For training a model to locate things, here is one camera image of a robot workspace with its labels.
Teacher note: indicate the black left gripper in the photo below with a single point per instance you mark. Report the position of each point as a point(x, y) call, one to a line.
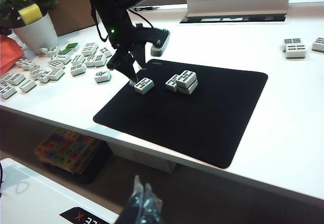
point(119, 31)

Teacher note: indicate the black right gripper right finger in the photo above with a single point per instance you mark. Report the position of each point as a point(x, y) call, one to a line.
point(152, 208)

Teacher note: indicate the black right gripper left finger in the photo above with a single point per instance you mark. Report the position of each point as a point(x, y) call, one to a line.
point(132, 208)

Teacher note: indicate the white bamboo-print mahjong tile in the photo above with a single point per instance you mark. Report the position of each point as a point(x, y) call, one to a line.
point(143, 86)
point(170, 82)
point(190, 89)
point(186, 78)

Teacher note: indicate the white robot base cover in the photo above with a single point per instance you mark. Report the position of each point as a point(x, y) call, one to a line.
point(38, 203)

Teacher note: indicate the white green-backed mahjong tile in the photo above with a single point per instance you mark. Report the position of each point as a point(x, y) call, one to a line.
point(77, 69)
point(56, 65)
point(318, 44)
point(296, 51)
point(89, 48)
point(78, 59)
point(3, 78)
point(52, 57)
point(19, 62)
point(105, 51)
point(27, 86)
point(53, 50)
point(44, 51)
point(89, 60)
point(15, 79)
point(63, 58)
point(292, 40)
point(100, 59)
point(44, 77)
point(7, 92)
point(36, 70)

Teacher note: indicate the white bird-print mahjong tile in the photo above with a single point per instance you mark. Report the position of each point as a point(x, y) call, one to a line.
point(102, 75)

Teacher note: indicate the face-down green mahjong tile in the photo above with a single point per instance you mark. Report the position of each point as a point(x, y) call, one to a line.
point(63, 51)
point(72, 45)

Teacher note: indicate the white red-print mahjong tile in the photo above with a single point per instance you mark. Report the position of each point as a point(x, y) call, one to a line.
point(56, 74)

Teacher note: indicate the white dot-print mahjong tile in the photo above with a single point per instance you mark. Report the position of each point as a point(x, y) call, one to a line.
point(27, 64)

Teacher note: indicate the white table support leg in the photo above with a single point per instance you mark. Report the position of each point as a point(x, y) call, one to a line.
point(141, 155)

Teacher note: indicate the black fabric mat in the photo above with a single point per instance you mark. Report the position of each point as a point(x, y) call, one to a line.
point(182, 122)

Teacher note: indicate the brown cardboard box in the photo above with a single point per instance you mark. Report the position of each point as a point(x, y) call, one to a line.
point(73, 11)

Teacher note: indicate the colourful letter puzzle box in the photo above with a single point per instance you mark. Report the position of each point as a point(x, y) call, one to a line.
point(65, 148)

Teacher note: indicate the green plant in white pot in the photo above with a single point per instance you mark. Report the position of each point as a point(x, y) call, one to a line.
point(38, 39)

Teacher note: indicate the yellow sponge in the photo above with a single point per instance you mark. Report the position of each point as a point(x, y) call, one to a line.
point(30, 13)

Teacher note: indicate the orange red bag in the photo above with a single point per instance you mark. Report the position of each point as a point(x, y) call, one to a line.
point(8, 54)

